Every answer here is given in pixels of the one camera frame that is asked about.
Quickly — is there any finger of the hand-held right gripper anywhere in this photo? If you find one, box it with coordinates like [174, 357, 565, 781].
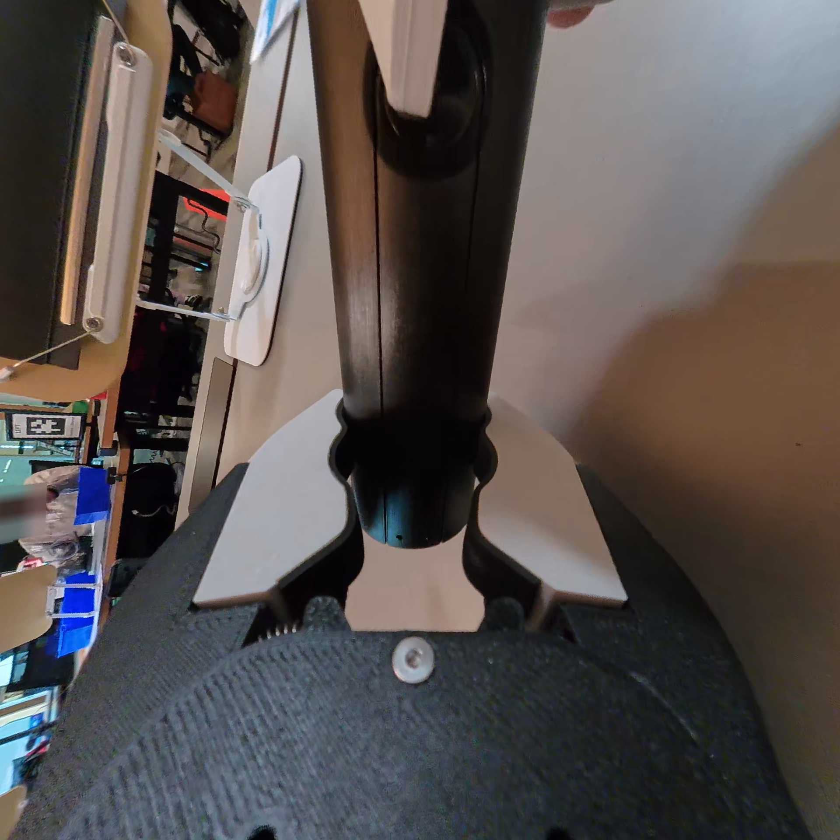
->
[357, 0, 452, 120]

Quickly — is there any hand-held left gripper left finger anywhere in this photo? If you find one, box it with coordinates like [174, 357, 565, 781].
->
[192, 388, 366, 631]

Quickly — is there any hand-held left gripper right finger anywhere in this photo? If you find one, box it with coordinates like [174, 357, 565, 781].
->
[462, 395, 630, 631]

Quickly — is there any black remote control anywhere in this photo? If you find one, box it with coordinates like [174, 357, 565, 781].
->
[305, 0, 549, 549]

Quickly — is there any grey desk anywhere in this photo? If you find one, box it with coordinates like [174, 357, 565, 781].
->
[174, 0, 840, 729]

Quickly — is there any person's right hand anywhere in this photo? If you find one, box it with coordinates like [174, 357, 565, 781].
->
[546, 3, 597, 32]

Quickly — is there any printed paper sheet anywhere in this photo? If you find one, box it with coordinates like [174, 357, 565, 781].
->
[251, 0, 307, 64]

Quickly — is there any small blue bin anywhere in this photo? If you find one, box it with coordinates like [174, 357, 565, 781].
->
[56, 584, 101, 657]

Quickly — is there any framed marker sign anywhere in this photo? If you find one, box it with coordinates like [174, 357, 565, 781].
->
[5, 409, 84, 442]

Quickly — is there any white tilting stand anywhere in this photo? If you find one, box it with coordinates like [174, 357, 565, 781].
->
[60, 16, 305, 367]

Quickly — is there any large stand with tan board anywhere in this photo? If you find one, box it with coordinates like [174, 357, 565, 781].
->
[0, 564, 99, 651]

